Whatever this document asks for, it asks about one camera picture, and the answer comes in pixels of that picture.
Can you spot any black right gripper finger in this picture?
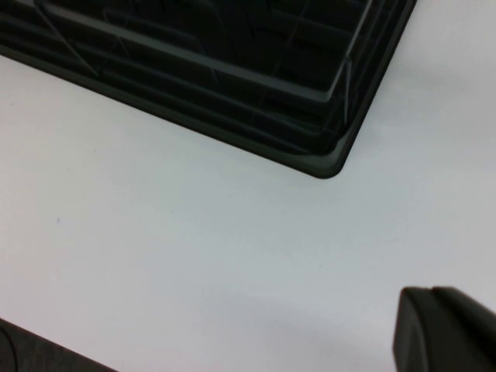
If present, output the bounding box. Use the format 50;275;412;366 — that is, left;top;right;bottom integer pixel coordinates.
391;285;496;372

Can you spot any black plastic drip tray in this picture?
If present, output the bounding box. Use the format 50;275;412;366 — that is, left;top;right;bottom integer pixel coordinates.
0;0;419;181

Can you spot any dark brown flat object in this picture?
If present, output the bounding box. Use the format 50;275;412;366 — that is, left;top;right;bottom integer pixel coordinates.
0;317;119;372

